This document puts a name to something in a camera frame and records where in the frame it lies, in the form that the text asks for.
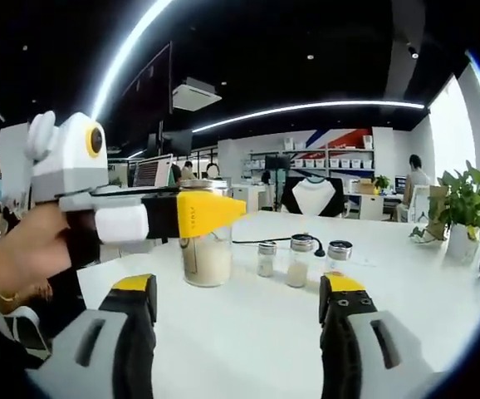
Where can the white ceiling light strip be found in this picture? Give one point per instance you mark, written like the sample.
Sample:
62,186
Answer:
306,109
128,50

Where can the tall brown-filled seasoning bottle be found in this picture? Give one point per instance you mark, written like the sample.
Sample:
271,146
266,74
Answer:
339,251

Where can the black monitor on stand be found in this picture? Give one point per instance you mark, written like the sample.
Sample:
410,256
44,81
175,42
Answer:
276,162

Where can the ceiling air conditioner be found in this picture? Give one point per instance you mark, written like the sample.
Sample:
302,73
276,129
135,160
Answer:
196,95

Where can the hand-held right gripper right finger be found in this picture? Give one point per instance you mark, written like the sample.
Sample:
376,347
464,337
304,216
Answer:
339,357

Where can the desktop computer monitor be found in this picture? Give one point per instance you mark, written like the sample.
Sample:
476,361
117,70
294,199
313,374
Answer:
400,183

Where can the large green potted plant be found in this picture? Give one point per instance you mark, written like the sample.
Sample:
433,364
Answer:
466,203

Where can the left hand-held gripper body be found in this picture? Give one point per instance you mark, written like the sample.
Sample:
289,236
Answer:
70,166

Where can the person's left hand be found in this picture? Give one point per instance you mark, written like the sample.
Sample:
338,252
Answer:
32,257

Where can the black and white office chair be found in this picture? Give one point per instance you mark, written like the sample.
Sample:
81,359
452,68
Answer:
312,195

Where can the shelf of white storage bins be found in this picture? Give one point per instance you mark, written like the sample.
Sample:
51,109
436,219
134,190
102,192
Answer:
310,160

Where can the small potted plant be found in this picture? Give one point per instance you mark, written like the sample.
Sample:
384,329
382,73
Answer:
382,180

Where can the brown cardboard box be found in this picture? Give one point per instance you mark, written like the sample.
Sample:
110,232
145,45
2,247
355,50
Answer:
437,208

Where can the white mesh office chair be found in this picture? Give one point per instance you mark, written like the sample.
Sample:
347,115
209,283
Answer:
422,199

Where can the open white laptop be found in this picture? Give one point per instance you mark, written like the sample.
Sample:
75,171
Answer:
163,166

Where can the tall white-filled seasoning bottle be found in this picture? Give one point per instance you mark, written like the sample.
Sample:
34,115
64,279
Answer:
297,272

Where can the short glass seasoning bottle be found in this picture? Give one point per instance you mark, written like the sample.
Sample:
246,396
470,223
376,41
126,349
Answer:
207,262
266,266

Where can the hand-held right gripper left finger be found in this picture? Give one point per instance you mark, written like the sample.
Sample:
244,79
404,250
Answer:
132,353

